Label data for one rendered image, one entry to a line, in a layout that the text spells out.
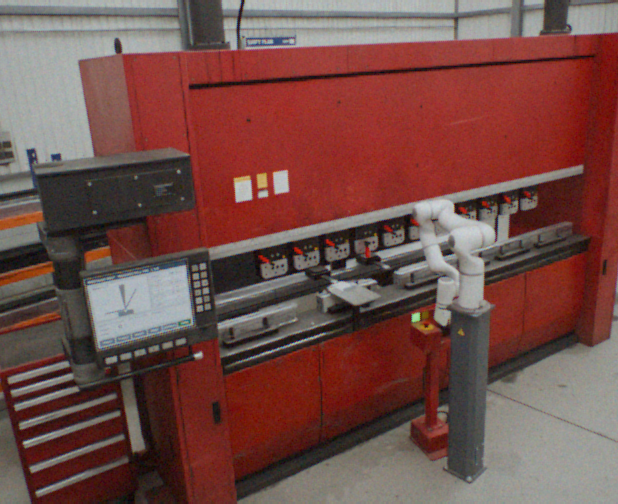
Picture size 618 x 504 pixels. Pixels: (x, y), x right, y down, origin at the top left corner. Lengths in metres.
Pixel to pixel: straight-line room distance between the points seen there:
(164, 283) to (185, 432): 0.98
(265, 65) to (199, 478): 2.00
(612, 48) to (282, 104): 2.47
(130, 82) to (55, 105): 4.45
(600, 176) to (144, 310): 3.44
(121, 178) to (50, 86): 4.81
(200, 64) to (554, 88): 2.49
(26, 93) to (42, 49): 0.48
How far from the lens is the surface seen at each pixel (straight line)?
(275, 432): 3.29
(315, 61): 2.97
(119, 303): 2.12
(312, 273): 3.46
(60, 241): 2.15
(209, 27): 2.82
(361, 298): 3.14
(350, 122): 3.12
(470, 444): 3.38
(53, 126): 6.80
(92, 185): 2.03
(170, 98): 2.45
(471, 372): 3.14
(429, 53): 3.43
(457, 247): 2.86
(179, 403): 2.82
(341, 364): 3.34
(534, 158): 4.22
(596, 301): 4.87
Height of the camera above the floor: 2.24
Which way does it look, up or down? 18 degrees down
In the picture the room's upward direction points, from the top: 3 degrees counter-clockwise
